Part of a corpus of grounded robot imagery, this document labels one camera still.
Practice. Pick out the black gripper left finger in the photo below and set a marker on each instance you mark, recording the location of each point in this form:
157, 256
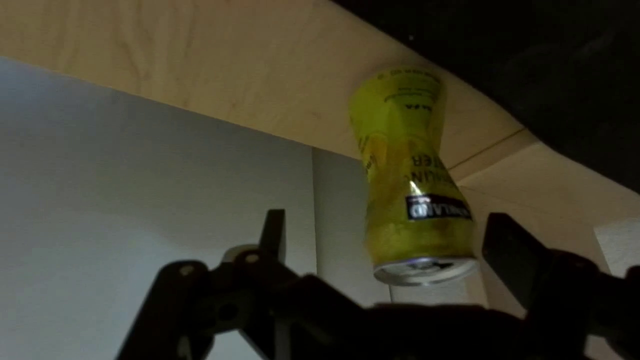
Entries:
200, 312

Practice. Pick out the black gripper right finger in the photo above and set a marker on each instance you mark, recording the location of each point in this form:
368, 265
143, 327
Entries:
567, 306

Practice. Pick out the yellow drink can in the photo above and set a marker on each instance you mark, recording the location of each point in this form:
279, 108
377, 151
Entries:
407, 172

